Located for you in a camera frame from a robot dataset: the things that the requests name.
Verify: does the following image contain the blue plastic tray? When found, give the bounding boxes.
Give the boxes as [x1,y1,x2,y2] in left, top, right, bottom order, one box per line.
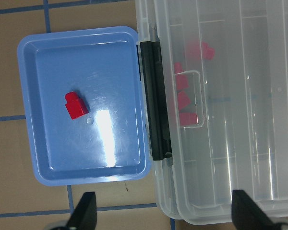
[17,26,151,186]

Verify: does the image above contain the clear plastic box lid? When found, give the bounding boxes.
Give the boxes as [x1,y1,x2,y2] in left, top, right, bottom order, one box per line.
[144,0,288,216]

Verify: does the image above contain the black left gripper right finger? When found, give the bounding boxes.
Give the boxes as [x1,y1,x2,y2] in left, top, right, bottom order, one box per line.
[231,190,274,230]

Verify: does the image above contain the clear plastic storage box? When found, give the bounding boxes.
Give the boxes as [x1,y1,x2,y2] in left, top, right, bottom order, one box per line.
[135,0,288,226]

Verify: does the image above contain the red block from tray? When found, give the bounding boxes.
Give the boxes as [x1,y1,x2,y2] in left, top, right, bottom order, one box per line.
[65,92,89,120]

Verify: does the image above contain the red block upper in box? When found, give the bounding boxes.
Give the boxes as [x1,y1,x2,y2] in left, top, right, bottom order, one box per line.
[179,113,198,127]

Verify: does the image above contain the red block in box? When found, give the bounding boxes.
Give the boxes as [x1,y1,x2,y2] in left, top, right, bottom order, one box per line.
[174,62,189,91]
[177,91,191,111]
[179,113,198,127]
[185,41,215,60]

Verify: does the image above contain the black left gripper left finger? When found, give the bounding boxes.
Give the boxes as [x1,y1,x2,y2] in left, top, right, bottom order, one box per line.
[66,192,97,230]

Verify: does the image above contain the black box latch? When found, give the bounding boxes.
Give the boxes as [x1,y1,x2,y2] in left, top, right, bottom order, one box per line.
[138,41,172,161]

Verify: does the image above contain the red block front in box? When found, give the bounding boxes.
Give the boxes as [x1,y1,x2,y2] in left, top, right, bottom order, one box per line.
[185,41,215,60]

